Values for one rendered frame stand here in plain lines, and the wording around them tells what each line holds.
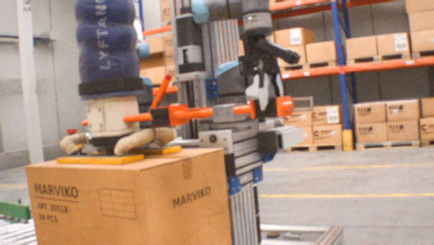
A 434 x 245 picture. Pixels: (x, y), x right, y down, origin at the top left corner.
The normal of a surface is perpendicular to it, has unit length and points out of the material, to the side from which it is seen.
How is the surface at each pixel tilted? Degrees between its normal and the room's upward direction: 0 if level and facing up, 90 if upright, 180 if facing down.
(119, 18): 108
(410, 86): 90
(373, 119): 88
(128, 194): 90
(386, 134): 90
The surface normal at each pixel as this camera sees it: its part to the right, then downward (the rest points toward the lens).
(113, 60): 0.27, -0.25
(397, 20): -0.50, 0.09
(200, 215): 0.83, -0.05
